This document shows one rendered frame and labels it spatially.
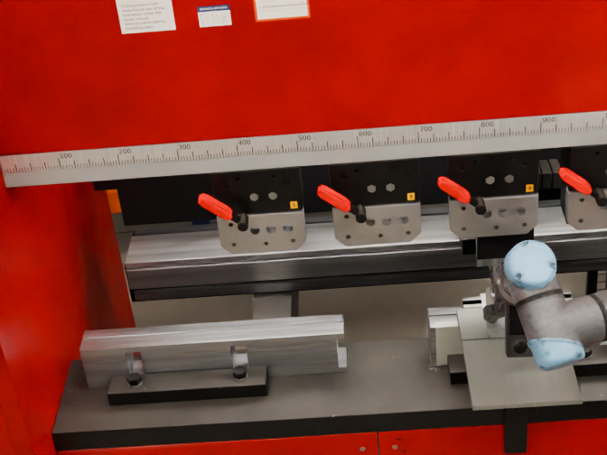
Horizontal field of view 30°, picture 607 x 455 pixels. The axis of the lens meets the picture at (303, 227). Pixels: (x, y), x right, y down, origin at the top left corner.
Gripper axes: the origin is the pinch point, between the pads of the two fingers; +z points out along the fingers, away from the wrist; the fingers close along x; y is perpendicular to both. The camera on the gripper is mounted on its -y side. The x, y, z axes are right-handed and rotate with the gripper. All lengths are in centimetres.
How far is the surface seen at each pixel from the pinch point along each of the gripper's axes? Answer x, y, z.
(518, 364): -0.1, -9.0, -6.7
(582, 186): -11.4, 17.4, -22.0
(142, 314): 101, 42, 169
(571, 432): -10.5, -19.6, 10.6
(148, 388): 67, -7, 8
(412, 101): 15.7, 30.8, -31.3
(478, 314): 5.1, 1.9, 2.6
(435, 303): 3, 38, 165
